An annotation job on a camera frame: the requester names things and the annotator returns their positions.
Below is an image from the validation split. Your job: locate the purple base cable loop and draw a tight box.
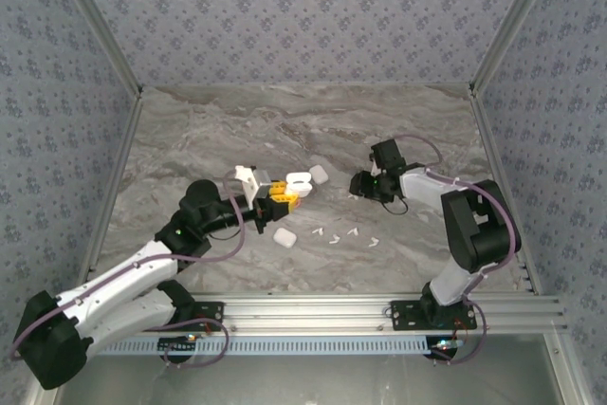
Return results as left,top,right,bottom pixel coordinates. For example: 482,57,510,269
432,299,488,367
162,318,231,369

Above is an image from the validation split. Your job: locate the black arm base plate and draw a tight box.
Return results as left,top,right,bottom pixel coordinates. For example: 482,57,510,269
187,300,227,333
389,299,478,333

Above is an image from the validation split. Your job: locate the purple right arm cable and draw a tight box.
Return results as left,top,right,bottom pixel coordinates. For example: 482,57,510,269
395,133,521,304

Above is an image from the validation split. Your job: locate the black controller board bracket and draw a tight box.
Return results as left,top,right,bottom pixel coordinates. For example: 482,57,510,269
157,336,198,364
428,336,464,362

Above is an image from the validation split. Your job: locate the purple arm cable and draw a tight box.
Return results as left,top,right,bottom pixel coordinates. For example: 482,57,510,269
9,175,246,361
395,133,521,304

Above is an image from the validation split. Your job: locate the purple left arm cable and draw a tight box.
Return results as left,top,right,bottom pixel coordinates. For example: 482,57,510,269
9,175,246,361

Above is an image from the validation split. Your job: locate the short aluminium frame post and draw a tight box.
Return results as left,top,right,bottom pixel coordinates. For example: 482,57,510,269
543,332,594,405

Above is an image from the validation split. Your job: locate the grey metal panel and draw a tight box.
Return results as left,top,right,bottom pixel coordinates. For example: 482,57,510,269
54,334,568,405

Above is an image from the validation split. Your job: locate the slotted grey cable duct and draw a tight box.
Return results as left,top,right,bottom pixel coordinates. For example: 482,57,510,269
101,334,433,357

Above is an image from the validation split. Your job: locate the aluminium table side rail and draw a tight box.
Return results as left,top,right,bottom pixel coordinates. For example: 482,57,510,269
74,91,146,300
467,91,544,296

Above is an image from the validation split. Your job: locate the wide aluminium mounting rail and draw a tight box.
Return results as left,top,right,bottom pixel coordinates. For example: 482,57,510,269
52,293,569,336

